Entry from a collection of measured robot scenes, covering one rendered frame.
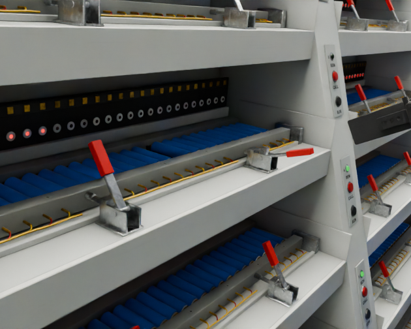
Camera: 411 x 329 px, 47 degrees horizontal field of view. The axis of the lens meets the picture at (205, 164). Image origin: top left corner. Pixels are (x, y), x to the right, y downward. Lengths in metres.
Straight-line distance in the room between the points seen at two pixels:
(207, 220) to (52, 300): 0.21
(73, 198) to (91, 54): 0.14
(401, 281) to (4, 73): 1.04
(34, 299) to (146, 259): 0.13
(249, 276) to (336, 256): 0.20
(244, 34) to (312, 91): 0.23
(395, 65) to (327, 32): 0.66
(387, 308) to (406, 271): 0.19
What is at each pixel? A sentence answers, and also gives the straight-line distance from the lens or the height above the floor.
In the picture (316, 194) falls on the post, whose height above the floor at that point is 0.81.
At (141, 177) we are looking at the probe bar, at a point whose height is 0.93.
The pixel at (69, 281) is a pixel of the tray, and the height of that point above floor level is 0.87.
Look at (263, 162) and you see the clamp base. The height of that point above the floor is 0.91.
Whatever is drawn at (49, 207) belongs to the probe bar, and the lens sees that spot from 0.48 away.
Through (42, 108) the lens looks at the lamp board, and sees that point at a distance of 0.59.
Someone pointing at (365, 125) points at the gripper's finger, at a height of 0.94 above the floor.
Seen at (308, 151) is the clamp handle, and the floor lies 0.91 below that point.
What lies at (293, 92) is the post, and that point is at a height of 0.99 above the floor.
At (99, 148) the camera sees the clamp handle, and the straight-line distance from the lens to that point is 0.47.
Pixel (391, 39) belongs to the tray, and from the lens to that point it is 1.20.
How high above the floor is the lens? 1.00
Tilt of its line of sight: 7 degrees down
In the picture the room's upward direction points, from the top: 10 degrees counter-clockwise
